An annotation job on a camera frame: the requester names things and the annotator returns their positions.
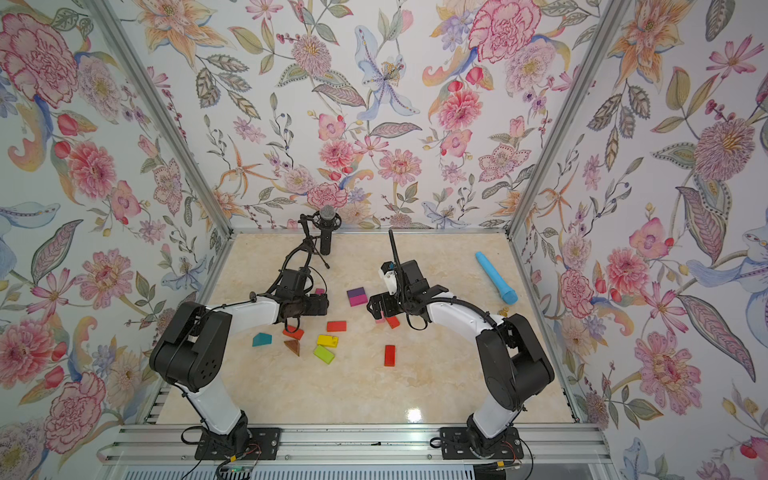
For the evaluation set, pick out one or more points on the brown triangle block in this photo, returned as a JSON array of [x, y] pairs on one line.
[[293, 346]]

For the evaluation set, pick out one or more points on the purple rectangular block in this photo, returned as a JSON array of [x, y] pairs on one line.
[[356, 292]]

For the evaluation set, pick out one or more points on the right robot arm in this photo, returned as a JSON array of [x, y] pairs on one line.
[[514, 364]]

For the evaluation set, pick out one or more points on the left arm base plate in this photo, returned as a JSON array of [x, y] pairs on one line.
[[255, 444]]

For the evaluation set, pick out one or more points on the yellow block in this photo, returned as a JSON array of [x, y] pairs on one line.
[[327, 341]]

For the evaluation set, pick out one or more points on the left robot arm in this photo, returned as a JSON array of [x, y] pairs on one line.
[[190, 352]]

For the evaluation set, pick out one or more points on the teal block left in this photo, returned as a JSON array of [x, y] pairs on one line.
[[262, 339]]

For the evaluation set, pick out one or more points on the lime green block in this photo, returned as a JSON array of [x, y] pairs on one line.
[[324, 354]]

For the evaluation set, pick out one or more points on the light blue cylinder toy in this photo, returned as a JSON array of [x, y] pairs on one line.
[[505, 291]]

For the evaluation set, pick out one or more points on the aluminium front rail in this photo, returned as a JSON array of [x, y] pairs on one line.
[[386, 444]]

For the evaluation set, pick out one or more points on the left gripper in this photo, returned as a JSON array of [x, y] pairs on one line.
[[315, 306]]

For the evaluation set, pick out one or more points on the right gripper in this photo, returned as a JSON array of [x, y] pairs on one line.
[[387, 300]]

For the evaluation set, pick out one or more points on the black microphone on tripod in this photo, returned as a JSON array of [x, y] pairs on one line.
[[318, 230]]

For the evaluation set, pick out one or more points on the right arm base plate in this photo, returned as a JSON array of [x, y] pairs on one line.
[[464, 443]]

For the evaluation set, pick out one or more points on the red block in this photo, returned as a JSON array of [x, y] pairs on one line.
[[392, 322], [336, 326], [295, 334], [390, 356]]

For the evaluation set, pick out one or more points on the red block front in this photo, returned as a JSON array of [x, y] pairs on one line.
[[390, 356]]

